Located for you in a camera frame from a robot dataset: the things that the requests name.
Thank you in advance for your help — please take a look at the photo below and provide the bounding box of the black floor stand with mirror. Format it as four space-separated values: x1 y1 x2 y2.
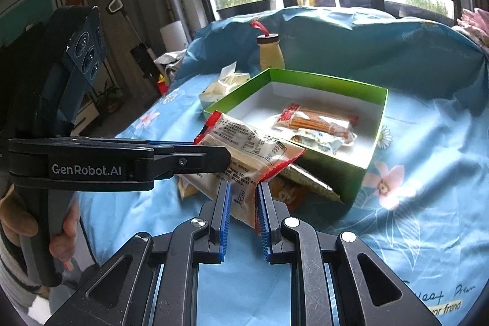
105 0 162 83

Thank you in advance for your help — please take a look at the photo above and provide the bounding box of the round dark flower pot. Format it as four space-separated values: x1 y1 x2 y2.
309 0 336 7

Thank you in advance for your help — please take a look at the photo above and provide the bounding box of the yellow drink bottle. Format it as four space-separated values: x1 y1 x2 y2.
250 21 285 71

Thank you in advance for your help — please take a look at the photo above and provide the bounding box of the pink folded cloth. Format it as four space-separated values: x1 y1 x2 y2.
454 7 489 50

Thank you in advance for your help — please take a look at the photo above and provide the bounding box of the dark gold snack packet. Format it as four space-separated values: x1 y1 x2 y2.
279 164 341 203

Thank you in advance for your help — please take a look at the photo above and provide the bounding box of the green cardboard box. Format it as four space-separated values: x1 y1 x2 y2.
204 69 388 204

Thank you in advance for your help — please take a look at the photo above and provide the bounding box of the long black planter box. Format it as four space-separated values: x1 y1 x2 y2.
217 0 276 20

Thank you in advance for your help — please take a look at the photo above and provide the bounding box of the white paper roll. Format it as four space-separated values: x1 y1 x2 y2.
159 21 188 52

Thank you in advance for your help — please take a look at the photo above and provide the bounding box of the person's left hand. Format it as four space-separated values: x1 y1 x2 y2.
0 184 81 265

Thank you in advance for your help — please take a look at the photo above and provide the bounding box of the orange-white snack packet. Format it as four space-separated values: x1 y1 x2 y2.
269 175 309 212

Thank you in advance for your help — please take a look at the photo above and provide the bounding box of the blue floral bedsheet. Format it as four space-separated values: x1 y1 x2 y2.
79 7 488 325

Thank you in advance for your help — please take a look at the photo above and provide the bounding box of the orange biscuit stick packet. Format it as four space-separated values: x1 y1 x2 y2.
274 103 359 137

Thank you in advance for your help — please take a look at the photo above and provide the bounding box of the small white-blue snack packet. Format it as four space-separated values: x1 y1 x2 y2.
290 128 357 154

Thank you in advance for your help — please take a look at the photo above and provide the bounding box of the striped sleeve forearm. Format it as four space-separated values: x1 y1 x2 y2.
1 231 51 325

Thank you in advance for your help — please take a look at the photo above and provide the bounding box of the white red-edged snack packet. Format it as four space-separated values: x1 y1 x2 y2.
177 111 305 228

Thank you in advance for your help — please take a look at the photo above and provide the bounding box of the white tissue pack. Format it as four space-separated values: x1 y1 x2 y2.
199 61 250 109

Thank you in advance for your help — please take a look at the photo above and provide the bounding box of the white low cabinet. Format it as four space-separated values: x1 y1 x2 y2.
71 96 99 137

